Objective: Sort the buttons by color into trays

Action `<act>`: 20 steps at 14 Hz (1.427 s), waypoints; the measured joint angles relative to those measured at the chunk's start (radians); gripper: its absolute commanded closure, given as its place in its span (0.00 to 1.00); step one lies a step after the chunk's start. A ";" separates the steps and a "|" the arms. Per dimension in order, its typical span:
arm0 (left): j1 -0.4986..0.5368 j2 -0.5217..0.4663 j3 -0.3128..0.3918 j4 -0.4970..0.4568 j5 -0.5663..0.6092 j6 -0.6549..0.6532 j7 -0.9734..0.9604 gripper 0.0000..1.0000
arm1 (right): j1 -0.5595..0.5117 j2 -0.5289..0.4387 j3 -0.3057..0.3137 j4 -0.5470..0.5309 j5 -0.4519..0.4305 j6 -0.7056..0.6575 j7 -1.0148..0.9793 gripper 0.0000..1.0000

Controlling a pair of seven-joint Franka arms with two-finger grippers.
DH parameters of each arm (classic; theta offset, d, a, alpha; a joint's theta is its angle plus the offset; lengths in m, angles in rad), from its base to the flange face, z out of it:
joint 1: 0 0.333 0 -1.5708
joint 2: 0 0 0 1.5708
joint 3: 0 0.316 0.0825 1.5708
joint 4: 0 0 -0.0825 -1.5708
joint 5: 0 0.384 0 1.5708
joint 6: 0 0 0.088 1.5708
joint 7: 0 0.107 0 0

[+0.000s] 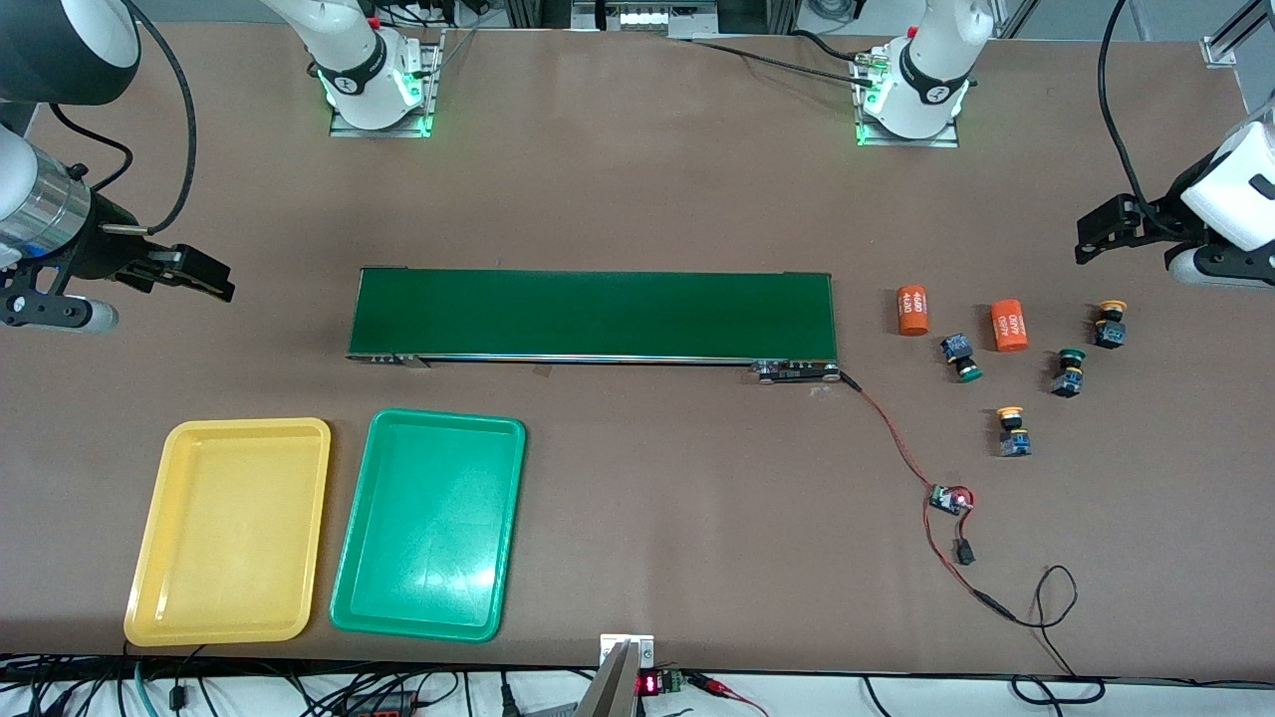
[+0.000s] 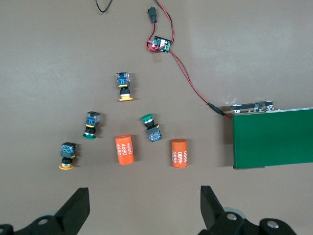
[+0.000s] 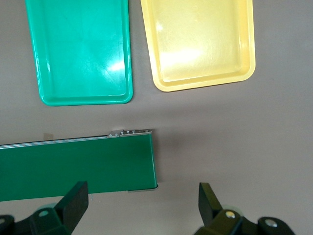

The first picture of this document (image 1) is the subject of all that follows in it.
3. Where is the green push button switch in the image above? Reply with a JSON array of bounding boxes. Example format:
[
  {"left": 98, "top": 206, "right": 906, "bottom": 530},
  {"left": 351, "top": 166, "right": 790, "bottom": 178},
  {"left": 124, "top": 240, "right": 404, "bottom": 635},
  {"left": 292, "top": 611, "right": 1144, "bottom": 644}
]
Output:
[
  {"left": 1050, "top": 348, "right": 1087, "bottom": 399},
  {"left": 940, "top": 334, "right": 984, "bottom": 383}
]

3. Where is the aluminium corner profile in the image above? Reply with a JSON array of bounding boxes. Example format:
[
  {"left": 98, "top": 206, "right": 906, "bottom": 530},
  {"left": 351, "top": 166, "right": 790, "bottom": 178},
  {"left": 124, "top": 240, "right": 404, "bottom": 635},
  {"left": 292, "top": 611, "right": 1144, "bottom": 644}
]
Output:
[{"left": 1200, "top": 0, "right": 1275, "bottom": 67}]

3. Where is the yellow plastic tray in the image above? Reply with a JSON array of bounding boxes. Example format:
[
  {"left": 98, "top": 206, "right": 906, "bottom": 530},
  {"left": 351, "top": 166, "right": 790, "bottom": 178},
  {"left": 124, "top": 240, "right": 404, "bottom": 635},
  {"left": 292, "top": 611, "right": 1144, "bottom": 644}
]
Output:
[{"left": 124, "top": 417, "right": 332, "bottom": 647}]

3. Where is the green plastic tray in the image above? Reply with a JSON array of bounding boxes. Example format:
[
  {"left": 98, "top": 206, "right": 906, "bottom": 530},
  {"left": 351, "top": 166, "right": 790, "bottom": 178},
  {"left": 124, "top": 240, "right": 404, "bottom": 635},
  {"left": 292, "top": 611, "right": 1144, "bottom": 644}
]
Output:
[{"left": 329, "top": 408, "right": 527, "bottom": 643}]

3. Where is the green conveyor belt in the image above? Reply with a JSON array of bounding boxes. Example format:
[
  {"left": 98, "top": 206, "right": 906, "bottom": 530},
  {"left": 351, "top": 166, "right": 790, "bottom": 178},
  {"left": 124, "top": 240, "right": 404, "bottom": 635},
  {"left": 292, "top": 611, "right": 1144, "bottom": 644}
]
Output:
[{"left": 346, "top": 267, "right": 844, "bottom": 385}]

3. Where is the red clip lead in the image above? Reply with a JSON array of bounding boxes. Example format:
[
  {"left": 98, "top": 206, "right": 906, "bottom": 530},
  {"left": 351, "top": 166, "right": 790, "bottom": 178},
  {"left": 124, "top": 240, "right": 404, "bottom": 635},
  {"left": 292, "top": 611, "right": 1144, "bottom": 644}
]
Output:
[{"left": 687, "top": 673, "right": 770, "bottom": 717}]

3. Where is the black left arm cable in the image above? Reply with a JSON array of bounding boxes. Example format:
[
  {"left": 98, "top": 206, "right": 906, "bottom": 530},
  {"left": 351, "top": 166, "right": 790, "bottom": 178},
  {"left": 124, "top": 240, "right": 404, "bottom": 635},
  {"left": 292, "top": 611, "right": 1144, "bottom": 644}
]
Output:
[{"left": 1098, "top": 0, "right": 1171, "bottom": 215}]

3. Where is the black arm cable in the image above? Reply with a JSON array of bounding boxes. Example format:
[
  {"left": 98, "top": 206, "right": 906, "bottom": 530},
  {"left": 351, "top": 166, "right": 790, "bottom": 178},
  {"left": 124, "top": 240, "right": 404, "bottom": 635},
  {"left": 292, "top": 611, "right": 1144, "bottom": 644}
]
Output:
[
  {"left": 1098, "top": 0, "right": 1171, "bottom": 215},
  {"left": 48, "top": 0, "right": 198, "bottom": 238}
]

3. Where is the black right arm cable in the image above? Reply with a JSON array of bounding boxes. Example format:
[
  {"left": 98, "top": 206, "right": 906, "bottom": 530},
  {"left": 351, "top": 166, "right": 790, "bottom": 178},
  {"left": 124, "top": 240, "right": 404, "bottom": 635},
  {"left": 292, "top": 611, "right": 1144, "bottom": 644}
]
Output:
[{"left": 48, "top": 0, "right": 198, "bottom": 238}]

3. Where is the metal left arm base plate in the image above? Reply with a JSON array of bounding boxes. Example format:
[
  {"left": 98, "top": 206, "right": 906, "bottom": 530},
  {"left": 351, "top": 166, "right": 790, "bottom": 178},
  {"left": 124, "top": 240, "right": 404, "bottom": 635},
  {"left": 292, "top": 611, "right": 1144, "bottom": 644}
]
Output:
[{"left": 852, "top": 50, "right": 962, "bottom": 148}]

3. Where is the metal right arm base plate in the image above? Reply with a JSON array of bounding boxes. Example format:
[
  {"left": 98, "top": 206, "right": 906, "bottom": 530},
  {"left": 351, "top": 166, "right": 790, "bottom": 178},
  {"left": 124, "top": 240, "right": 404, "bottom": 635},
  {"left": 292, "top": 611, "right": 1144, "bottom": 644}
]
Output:
[{"left": 329, "top": 30, "right": 444, "bottom": 138}]

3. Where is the thin black looped cable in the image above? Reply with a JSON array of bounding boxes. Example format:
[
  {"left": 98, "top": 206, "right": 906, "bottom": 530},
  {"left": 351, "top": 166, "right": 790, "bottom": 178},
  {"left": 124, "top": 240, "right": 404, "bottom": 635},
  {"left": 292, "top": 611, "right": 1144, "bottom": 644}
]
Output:
[{"left": 1010, "top": 565, "right": 1107, "bottom": 704}]

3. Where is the black cable to base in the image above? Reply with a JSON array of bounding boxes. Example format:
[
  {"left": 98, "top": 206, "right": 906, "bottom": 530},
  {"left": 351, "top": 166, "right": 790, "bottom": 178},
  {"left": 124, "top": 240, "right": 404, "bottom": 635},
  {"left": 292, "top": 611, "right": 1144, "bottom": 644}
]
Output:
[{"left": 687, "top": 30, "right": 878, "bottom": 86}]

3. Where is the aluminium frame rack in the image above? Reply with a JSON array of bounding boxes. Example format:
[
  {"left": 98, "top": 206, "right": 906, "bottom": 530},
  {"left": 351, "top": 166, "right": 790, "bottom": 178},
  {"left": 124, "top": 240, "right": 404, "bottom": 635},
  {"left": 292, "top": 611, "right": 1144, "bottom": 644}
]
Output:
[{"left": 503, "top": 0, "right": 798, "bottom": 39}]

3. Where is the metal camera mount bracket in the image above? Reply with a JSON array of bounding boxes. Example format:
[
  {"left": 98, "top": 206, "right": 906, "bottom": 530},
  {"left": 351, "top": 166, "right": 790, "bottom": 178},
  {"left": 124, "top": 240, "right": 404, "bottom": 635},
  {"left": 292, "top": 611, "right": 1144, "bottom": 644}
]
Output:
[{"left": 576, "top": 633, "right": 656, "bottom": 717}]

